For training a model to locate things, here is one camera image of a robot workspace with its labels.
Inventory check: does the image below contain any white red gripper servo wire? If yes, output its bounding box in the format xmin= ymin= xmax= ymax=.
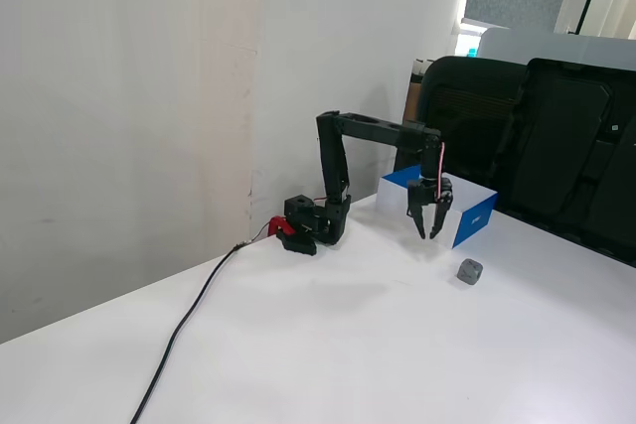
xmin=435 ymin=141 xmax=446 ymax=197

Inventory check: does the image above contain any red clamp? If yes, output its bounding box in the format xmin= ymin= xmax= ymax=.
xmin=267 ymin=215 xmax=297 ymax=238

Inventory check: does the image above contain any brown cardboard box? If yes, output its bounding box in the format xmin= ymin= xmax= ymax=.
xmin=400 ymin=59 xmax=433 ymax=127

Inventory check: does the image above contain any thin red white wire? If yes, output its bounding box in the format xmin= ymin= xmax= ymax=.
xmin=242 ymin=224 xmax=272 ymax=246

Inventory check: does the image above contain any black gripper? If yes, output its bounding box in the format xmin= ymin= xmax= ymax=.
xmin=406 ymin=176 xmax=454 ymax=240

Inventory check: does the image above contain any black office chair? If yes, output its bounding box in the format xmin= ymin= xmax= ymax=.
xmin=395 ymin=55 xmax=528 ymax=192

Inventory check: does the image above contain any blue and white cardboard box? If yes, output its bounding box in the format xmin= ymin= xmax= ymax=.
xmin=375 ymin=164 xmax=500 ymax=250

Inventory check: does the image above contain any white desk partition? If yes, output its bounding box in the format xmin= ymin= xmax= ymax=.
xmin=477 ymin=27 xmax=636 ymax=71

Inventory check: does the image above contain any thick black power cable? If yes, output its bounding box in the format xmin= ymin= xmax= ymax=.
xmin=129 ymin=242 xmax=244 ymax=424

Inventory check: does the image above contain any gray block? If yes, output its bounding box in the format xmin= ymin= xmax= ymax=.
xmin=455 ymin=258 xmax=483 ymax=288

